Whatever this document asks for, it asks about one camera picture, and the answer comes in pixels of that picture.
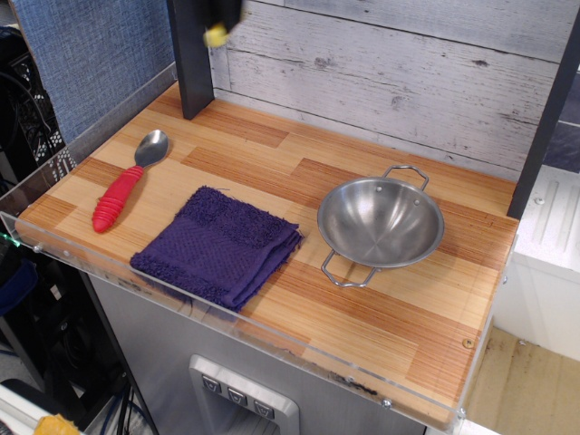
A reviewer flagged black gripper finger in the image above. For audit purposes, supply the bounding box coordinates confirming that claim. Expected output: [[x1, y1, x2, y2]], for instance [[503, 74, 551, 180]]
[[206, 0, 244, 33]]

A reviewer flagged yellow ridged tube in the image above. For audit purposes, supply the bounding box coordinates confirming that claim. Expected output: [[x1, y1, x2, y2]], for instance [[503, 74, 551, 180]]
[[203, 23, 228, 48]]

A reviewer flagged purple folded cloth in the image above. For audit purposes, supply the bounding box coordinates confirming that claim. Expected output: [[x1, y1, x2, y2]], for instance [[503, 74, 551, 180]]
[[130, 186, 302, 312]]

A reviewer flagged blue fabric partition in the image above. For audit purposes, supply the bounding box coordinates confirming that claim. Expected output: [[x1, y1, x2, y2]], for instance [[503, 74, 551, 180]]
[[11, 1, 177, 144]]

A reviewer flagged black plastic crate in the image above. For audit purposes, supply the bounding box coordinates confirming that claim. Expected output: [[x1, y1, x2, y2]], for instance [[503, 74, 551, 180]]
[[1, 26, 75, 193]]

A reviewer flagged clear acrylic table guard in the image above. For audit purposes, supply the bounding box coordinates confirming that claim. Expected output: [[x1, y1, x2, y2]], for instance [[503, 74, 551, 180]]
[[1, 87, 514, 434]]

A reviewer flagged silver button panel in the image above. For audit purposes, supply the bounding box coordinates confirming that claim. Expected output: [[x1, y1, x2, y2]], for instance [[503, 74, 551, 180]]
[[188, 354, 300, 434]]

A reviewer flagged yellow object at bottom left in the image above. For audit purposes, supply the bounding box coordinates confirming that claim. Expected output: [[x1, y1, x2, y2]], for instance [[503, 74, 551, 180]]
[[34, 414, 81, 435]]

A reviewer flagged dark grey left post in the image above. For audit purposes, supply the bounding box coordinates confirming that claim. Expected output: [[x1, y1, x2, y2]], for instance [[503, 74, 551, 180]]
[[167, 0, 214, 120]]

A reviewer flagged dark grey post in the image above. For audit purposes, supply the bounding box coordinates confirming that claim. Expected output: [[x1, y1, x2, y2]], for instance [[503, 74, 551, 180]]
[[167, 0, 214, 120], [507, 13, 579, 219]]

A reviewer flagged spoon with red handle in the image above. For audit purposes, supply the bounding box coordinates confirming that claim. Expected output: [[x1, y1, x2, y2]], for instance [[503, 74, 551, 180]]
[[92, 130, 169, 233]]

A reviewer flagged steel bowl with wire handles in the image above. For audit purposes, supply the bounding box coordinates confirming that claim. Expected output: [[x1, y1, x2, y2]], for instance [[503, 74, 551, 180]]
[[317, 165, 445, 287]]

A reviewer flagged dark grey right post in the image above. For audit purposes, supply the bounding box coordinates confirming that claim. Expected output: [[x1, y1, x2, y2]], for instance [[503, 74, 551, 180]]
[[507, 13, 579, 219]]

